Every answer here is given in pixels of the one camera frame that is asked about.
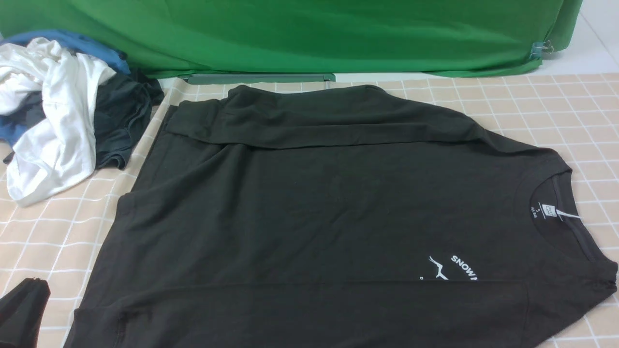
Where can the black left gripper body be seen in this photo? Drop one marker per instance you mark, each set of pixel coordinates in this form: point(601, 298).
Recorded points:
point(21, 313)

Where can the dark gray long-sleeved shirt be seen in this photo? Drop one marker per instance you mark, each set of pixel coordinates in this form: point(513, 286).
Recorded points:
point(344, 218)

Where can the white crumpled garment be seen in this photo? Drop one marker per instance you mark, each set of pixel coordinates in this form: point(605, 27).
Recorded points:
point(59, 152)

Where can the blue crumpled garment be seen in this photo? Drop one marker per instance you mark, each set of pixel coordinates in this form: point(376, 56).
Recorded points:
point(72, 46)

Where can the dark teal crumpled garment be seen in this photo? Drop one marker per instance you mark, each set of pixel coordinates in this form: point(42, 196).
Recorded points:
point(123, 110)

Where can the green backdrop cloth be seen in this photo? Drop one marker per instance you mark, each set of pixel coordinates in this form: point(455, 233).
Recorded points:
point(450, 38)

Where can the gray-green metal bar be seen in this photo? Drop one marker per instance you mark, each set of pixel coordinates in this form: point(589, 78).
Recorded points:
point(249, 78)

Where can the metal binder clip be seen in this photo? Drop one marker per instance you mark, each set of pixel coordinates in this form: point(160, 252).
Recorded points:
point(539, 49)

